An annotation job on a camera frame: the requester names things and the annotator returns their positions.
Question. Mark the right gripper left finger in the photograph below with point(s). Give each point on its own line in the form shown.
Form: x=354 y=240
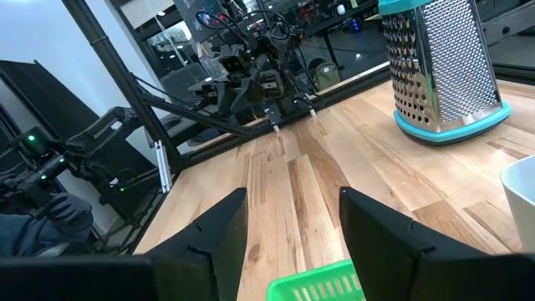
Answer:
x=188 y=271

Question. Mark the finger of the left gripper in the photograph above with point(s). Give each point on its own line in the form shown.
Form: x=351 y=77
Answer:
x=274 y=119
x=310 y=106

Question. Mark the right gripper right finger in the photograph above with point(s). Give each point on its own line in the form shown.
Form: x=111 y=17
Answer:
x=397 y=267

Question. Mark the person's forearm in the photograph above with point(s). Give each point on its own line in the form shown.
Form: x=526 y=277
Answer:
x=29 y=236

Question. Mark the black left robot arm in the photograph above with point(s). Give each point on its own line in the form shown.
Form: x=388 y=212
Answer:
x=251 y=37

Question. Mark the olive green backpack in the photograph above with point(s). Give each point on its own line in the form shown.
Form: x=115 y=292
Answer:
x=327 y=75

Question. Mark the green plastic basket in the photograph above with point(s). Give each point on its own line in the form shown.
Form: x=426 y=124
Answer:
x=317 y=286

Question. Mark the person's hand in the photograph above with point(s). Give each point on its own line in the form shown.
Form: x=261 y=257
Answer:
x=71 y=211

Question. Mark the metal box grater teal trim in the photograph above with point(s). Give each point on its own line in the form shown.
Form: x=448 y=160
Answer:
x=447 y=71

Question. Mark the white plastic bin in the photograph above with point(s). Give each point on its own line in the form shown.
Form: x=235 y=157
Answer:
x=522 y=200

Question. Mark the black panel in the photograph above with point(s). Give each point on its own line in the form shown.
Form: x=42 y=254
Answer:
x=42 y=92

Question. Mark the silver frame bracket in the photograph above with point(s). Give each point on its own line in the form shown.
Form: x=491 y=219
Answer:
x=164 y=167

